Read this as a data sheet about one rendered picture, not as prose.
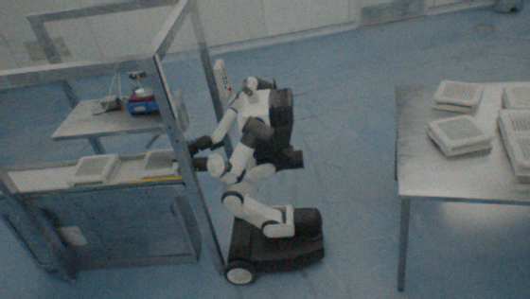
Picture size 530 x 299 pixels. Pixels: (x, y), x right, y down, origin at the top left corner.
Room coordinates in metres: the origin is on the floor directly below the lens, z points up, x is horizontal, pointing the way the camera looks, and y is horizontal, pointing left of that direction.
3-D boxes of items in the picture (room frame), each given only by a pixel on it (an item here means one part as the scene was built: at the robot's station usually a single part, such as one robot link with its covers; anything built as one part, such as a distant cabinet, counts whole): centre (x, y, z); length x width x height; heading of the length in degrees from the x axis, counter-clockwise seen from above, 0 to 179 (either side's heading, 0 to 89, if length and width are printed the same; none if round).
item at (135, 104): (2.10, 0.56, 1.29); 0.21 x 0.20 x 0.09; 170
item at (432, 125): (1.79, -1.08, 0.89); 0.25 x 0.24 x 0.02; 1
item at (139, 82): (2.09, 0.56, 1.43); 0.15 x 0.15 x 0.19
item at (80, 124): (2.08, 0.74, 1.22); 0.62 x 0.38 x 0.04; 80
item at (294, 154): (1.95, -0.09, 0.82); 0.28 x 0.13 x 0.18; 80
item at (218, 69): (2.86, 0.20, 0.94); 0.17 x 0.06 x 0.26; 170
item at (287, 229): (1.96, -0.02, 0.28); 0.21 x 0.20 x 0.13; 80
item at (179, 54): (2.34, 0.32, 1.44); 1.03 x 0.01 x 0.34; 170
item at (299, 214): (1.97, 0.01, 0.19); 0.64 x 0.52 x 0.33; 80
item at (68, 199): (2.15, 1.11, 0.75); 1.30 x 0.29 x 0.10; 80
